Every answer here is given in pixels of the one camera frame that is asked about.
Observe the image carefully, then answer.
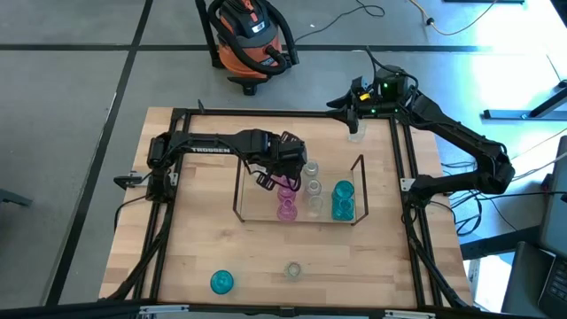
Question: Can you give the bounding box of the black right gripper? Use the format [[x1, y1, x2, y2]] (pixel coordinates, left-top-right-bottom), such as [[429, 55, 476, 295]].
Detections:
[[326, 75, 378, 123]]

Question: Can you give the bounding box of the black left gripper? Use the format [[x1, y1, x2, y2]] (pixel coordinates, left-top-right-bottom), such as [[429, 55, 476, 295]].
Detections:
[[250, 129, 310, 192]]

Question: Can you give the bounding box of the tall pink glass vase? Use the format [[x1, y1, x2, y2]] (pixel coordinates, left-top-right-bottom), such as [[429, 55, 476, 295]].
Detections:
[[276, 198, 299, 222]]

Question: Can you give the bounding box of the round teal glass vase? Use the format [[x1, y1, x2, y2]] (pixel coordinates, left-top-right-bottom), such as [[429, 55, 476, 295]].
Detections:
[[332, 179, 355, 200], [209, 269, 235, 296]]

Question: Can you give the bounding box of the teal cut glass urn vase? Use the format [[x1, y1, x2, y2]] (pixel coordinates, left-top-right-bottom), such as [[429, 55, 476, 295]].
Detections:
[[331, 198, 356, 222]]

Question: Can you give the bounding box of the orange and black shop vacuum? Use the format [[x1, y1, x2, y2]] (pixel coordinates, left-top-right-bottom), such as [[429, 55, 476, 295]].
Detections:
[[194, 0, 300, 97]]

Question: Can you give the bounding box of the black side clamp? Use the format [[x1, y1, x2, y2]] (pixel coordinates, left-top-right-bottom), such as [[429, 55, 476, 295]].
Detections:
[[113, 171, 150, 191]]

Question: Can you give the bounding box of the black desk foot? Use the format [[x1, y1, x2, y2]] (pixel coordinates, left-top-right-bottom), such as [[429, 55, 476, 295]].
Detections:
[[481, 79, 567, 121]]

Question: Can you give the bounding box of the silver bar clamp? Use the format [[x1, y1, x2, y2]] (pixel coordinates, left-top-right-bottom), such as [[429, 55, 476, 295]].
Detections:
[[384, 308, 438, 319], [139, 303, 190, 316]]

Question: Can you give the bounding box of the dark desk foot bar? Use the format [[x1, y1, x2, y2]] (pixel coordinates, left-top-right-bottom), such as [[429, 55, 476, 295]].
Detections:
[[459, 225, 542, 261]]

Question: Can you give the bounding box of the grey chair base leg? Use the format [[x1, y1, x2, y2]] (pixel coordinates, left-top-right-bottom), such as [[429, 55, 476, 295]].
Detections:
[[0, 188, 35, 208]]

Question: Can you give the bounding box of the black keypad device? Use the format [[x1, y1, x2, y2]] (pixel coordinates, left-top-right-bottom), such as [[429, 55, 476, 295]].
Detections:
[[538, 259, 567, 311]]

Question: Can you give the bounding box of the black aluminium table frame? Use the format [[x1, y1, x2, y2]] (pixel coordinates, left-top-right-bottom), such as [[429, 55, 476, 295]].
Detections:
[[105, 99, 473, 310]]

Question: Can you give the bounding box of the thin black floor cable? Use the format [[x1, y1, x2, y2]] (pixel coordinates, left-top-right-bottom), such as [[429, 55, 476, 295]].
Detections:
[[292, 0, 386, 44]]

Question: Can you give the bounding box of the orange extension cable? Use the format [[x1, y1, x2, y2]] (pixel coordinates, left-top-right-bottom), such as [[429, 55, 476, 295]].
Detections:
[[408, 0, 500, 37]]

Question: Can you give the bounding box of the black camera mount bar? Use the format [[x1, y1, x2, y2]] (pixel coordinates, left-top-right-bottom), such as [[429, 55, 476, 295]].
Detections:
[[0, 299, 567, 319]]

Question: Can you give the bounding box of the black base power cable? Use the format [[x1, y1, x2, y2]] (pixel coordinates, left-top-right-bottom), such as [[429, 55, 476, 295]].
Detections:
[[113, 193, 151, 234]]

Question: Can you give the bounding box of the white floor cable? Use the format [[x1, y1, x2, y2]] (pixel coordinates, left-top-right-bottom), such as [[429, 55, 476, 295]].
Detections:
[[509, 150, 567, 185]]

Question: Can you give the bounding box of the black looped floor cable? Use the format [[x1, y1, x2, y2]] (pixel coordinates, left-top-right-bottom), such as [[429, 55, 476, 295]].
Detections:
[[451, 176, 567, 238]]

